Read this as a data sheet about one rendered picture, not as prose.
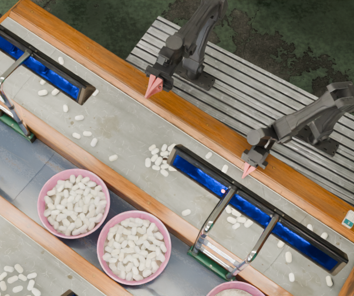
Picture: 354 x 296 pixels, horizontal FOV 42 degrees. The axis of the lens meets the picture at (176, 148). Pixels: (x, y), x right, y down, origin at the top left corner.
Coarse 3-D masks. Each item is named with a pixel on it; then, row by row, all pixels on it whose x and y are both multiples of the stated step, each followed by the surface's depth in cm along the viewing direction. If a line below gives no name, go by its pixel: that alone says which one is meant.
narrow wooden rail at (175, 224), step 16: (32, 128) 183; (48, 128) 183; (48, 144) 188; (64, 144) 181; (80, 160) 179; (96, 160) 179; (112, 176) 177; (128, 192) 175; (144, 192) 175; (144, 208) 173; (160, 208) 173; (176, 224) 171; (192, 240) 169; (208, 240) 170; (240, 272) 166; (256, 272) 166; (272, 288) 164
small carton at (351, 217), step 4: (348, 212) 175; (352, 212) 174; (348, 216) 174; (352, 216) 174; (344, 220) 173; (348, 220) 173; (352, 220) 173; (344, 224) 174; (348, 224) 172; (352, 224) 172
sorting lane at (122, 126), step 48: (48, 48) 200; (48, 96) 191; (96, 96) 193; (96, 144) 184; (144, 144) 185; (192, 144) 186; (192, 192) 179; (240, 240) 173; (336, 240) 174; (288, 288) 167; (336, 288) 168
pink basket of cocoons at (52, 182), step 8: (56, 176) 176; (64, 176) 178; (88, 176) 179; (96, 176) 176; (48, 184) 175; (104, 184) 175; (40, 192) 173; (104, 192) 177; (40, 200) 172; (40, 208) 172; (40, 216) 169; (104, 216) 171; (48, 224) 171; (56, 232) 170; (88, 232) 170
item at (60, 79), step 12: (0, 24) 166; (0, 36) 160; (12, 36) 158; (0, 48) 162; (12, 48) 159; (24, 48) 157; (36, 48) 163; (36, 60) 157; (48, 60) 155; (36, 72) 159; (48, 72) 156; (60, 72) 154; (72, 72) 160; (60, 84) 156; (72, 84) 153; (84, 84) 153; (72, 96) 156; (84, 96) 154
